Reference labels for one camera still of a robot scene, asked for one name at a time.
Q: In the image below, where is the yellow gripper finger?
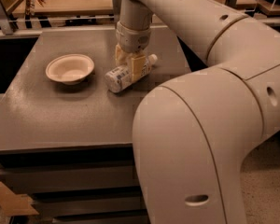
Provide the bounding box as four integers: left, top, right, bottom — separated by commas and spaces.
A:
115, 44, 133, 66
127, 51, 147, 82

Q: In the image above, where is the grey drawer cabinet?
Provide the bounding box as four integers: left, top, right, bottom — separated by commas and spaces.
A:
0, 26, 189, 224

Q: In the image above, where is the white paper bowl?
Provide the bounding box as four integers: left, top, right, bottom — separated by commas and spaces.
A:
46, 54, 94, 85

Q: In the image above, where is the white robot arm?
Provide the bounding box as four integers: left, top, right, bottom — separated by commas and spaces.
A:
117, 0, 280, 224

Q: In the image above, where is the cardboard piece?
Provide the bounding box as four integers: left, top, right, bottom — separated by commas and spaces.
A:
0, 182, 38, 217

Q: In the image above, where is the grey metal bracket middle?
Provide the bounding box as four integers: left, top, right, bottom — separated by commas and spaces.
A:
112, 0, 121, 22

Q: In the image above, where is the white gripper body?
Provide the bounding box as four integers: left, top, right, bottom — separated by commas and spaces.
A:
116, 21, 151, 53

